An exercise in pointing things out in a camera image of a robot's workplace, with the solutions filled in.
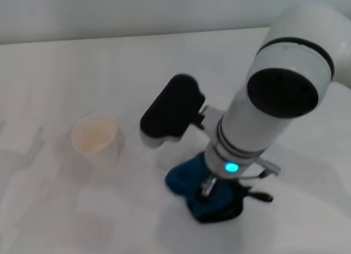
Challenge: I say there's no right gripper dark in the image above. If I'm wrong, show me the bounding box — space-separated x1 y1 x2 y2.
195 175 220 202

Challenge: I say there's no blue rag with black trim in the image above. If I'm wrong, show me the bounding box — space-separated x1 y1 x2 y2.
164 151 275 223

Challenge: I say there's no white paper cup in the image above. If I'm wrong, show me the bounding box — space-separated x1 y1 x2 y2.
71 114 124 170

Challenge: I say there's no black and white wrist camera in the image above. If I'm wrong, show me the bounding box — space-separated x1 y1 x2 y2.
139 74 218 149

